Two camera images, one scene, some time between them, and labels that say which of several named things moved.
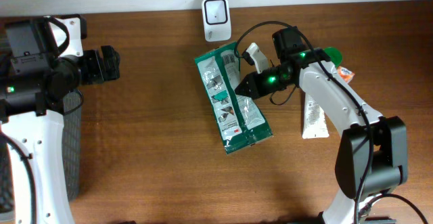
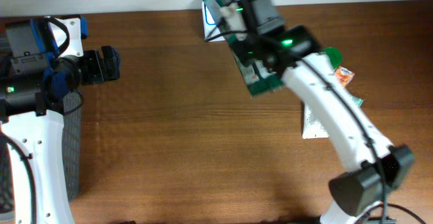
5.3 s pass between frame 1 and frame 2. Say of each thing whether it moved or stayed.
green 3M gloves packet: moved
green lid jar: stayed
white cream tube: stayed
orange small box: stayed
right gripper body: moved
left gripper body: stayed
